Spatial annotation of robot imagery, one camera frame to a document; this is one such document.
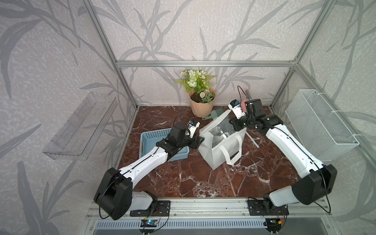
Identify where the clear plastic wall shelf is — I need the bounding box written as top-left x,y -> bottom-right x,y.
42,92 -> 118,161

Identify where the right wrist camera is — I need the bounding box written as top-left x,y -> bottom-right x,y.
228,99 -> 246,119

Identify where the aluminium front rail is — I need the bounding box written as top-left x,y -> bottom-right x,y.
85,197 -> 333,220

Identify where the left controller circuit board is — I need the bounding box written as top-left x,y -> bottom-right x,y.
140,219 -> 159,228

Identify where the green garden trowel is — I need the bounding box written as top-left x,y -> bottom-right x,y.
202,108 -> 224,120

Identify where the potted white flower plant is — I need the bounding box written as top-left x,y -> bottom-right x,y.
175,69 -> 216,118

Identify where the white insulated delivery bag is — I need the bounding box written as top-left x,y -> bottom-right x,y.
198,110 -> 246,170

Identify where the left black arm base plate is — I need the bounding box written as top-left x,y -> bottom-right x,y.
130,200 -> 171,217

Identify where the pink spray bottle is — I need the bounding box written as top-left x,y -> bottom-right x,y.
241,89 -> 252,113

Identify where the light blue plastic basket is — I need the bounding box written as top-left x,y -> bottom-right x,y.
139,128 -> 190,162

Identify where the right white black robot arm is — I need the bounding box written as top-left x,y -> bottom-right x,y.
228,99 -> 337,213

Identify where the white wire mesh basket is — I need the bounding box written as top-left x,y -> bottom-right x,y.
286,89 -> 359,162

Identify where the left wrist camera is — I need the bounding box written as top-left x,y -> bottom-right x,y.
188,118 -> 200,138

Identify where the controller circuit board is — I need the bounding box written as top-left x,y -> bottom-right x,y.
264,218 -> 283,227
140,219 -> 159,228

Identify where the right controller circuit board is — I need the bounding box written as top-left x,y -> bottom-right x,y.
264,218 -> 283,227

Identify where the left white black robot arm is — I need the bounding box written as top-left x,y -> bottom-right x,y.
94,119 -> 204,220

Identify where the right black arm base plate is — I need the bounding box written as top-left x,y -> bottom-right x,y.
247,197 -> 289,216

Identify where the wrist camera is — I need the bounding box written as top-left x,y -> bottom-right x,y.
228,99 -> 246,119
188,118 -> 200,138

